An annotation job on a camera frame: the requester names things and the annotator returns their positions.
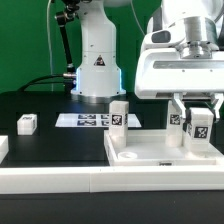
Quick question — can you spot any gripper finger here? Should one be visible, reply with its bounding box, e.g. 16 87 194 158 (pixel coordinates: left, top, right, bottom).
172 93 186 121
210 93 224 122

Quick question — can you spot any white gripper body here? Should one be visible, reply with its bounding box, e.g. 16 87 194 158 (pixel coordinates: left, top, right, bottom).
135 48 224 99

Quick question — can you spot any white square table top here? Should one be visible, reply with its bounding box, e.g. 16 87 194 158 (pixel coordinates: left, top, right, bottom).
104 129 224 166

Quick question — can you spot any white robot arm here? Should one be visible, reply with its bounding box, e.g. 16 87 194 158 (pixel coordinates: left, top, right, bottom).
72 0 224 117

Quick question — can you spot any white front fence bar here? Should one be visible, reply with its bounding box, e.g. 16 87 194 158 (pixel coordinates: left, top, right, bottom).
0 165 224 194

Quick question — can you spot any apriltag base marker sheet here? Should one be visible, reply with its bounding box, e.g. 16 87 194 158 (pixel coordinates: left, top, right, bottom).
55 113 141 128

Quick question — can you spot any white left fence piece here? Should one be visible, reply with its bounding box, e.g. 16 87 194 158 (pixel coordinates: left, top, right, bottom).
0 135 9 164

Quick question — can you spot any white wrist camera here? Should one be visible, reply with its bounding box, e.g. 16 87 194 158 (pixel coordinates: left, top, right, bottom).
140 18 185 53

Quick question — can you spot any black cable bundle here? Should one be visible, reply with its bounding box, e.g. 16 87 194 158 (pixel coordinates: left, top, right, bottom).
18 73 73 93

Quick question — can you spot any white thin cable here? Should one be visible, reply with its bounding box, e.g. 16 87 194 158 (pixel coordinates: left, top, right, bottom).
46 0 55 92

